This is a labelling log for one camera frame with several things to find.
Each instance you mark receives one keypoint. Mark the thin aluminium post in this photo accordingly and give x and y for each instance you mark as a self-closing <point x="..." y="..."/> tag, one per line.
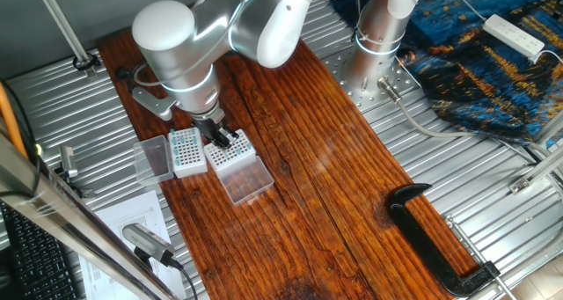
<point x="61" y="23"/>

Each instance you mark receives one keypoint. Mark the orange tube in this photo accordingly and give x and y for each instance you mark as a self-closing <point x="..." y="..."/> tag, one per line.
<point x="9" y="119"/>

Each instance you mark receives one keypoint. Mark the small silver camera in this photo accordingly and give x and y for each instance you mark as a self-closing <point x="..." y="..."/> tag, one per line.
<point x="68" y="161"/>

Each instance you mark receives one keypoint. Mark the printed paper sheet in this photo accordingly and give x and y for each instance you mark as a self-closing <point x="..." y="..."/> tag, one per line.
<point x="127" y="212"/>

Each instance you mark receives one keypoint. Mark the white power strip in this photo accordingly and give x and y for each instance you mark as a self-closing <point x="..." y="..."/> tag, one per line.
<point x="512" y="37"/>

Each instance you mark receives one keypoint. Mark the brown wooden board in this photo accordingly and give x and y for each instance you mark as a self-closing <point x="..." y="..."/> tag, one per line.
<point x="308" y="181"/>

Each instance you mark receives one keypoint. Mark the silver metal frame bar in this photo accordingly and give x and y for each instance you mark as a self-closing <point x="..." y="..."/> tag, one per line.
<point x="66" y="221"/>

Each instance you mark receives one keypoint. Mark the silver perforated base plate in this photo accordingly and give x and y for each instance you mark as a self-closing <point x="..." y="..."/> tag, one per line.
<point x="352" y="93"/>

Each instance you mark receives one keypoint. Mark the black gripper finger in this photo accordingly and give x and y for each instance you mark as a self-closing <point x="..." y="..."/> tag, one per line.
<point x="229" y="136"/>
<point x="222" y="142"/>

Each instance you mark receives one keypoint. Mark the blue painted cloth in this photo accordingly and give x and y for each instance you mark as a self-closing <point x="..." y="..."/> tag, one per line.
<point x="484" y="93"/>

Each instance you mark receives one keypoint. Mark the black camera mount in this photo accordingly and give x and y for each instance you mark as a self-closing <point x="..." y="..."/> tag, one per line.
<point x="81" y="190"/>

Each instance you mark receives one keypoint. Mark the black C-clamp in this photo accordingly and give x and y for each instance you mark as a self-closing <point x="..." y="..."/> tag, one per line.
<point x="418" y="238"/>

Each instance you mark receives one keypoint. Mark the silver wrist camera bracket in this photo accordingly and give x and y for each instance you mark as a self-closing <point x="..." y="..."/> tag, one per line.
<point x="151" y="104"/>

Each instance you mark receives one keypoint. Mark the silver clamp screw rod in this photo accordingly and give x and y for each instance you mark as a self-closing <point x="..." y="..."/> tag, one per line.
<point x="467" y="243"/>

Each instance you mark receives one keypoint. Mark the aluminium profile bar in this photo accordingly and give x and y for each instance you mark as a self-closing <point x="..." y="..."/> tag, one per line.
<point x="552" y="128"/>
<point x="536" y="170"/>

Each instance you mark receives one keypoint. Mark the clear plastic holder lid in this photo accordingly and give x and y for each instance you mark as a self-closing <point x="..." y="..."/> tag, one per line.
<point x="154" y="161"/>
<point x="246" y="180"/>

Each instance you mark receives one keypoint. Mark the black keyboard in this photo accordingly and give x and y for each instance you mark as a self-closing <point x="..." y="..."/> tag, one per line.
<point x="39" y="265"/>

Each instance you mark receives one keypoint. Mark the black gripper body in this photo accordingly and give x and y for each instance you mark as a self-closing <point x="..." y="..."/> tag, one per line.
<point x="209" y="128"/>

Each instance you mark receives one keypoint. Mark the silver camera with black end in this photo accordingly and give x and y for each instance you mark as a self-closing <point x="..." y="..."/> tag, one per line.
<point x="147" y="243"/>

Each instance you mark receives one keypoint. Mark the white pipette tip holder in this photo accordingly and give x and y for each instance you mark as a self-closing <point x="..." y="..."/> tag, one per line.
<point x="191" y="166"/>
<point x="233" y="159"/>

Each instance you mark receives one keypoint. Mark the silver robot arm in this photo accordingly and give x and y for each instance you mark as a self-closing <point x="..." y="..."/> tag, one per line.
<point x="378" y="27"/>

